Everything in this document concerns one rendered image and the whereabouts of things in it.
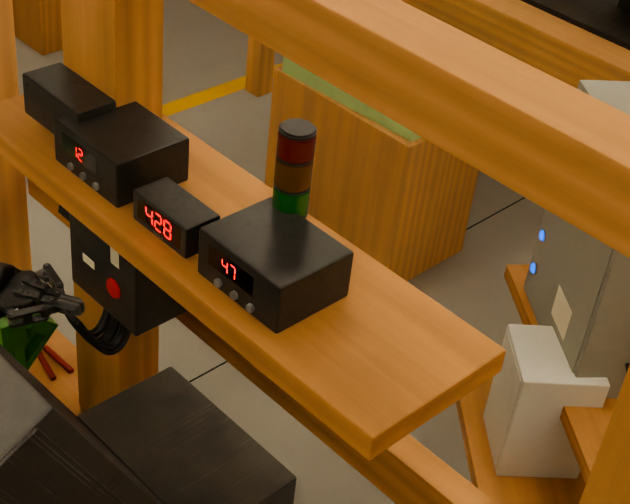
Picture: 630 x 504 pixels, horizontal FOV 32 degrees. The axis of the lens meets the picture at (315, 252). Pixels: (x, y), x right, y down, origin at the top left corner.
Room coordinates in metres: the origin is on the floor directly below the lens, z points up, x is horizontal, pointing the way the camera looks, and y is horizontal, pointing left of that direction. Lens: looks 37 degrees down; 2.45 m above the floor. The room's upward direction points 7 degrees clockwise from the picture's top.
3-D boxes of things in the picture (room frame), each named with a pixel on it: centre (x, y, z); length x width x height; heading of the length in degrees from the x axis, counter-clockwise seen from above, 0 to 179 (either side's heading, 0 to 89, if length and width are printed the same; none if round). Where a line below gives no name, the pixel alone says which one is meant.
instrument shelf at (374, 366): (1.28, 0.16, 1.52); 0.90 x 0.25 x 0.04; 48
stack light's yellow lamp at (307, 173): (1.23, 0.04, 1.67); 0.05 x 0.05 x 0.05
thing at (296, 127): (1.23, 0.04, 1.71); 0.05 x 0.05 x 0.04
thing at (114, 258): (1.32, 0.27, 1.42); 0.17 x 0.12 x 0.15; 48
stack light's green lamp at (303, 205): (1.23, 0.04, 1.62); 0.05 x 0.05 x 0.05
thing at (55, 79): (1.45, 0.40, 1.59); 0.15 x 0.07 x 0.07; 48
